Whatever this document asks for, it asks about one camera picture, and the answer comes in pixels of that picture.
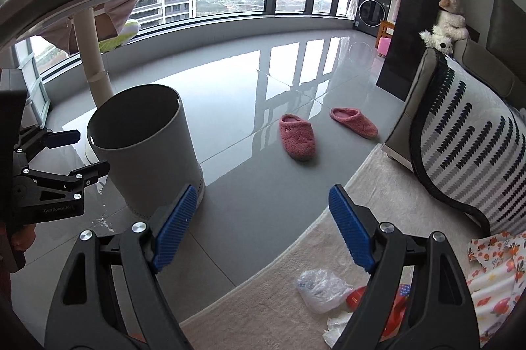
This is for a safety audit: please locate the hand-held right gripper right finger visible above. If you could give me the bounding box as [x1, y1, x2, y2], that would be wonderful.
[328, 184, 481, 350]

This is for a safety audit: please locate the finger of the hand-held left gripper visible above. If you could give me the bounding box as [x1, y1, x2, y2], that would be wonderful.
[14, 126, 81, 162]
[25, 161, 111, 200]

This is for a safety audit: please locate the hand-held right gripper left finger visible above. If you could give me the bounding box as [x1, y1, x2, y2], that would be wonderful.
[43, 184, 198, 350]

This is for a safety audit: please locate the grey round trash bin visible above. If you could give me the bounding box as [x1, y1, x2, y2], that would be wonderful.
[86, 84, 205, 217]

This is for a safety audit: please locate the clear plastic bag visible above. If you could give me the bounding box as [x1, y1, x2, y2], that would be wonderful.
[297, 269, 355, 314]

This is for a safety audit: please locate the red snack wrapper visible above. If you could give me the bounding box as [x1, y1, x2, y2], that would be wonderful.
[345, 283, 412, 338]

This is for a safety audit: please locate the white tissue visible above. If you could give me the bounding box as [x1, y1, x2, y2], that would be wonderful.
[323, 311, 356, 348]

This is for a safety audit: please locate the person's left hand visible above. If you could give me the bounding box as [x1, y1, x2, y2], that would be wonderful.
[10, 224, 37, 254]

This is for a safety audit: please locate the beige cat tree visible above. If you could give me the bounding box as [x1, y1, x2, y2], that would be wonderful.
[0, 0, 200, 166]

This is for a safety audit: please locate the beige rug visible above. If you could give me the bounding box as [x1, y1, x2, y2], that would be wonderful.
[179, 147, 526, 350]

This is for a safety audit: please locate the pink fluffy slipper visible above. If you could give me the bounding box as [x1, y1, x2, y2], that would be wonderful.
[330, 107, 379, 139]
[279, 114, 317, 162]

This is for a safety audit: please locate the yellow-green plush toy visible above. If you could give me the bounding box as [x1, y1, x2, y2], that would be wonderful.
[98, 20, 140, 54]

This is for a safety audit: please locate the striped white cushion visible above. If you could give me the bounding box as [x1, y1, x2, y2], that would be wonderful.
[411, 50, 526, 240]

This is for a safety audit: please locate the floral printed cloth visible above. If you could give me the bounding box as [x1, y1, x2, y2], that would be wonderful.
[466, 232, 526, 350]

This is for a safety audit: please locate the small wooden stool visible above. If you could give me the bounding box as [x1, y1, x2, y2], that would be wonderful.
[376, 20, 396, 47]

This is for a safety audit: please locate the small white plush dog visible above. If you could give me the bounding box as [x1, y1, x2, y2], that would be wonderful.
[419, 29, 455, 55]

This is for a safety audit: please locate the grey sofa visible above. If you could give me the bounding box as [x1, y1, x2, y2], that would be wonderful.
[384, 0, 526, 236]

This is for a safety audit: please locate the black front-load washing machine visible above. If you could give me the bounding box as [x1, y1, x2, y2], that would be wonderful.
[354, 0, 397, 38]

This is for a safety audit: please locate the large white plush dog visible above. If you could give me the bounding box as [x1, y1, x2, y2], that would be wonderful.
[433, 0, 470, 40]

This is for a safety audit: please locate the dark grey back cushion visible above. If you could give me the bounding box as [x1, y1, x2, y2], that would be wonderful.
[485, 0, 526, 65]

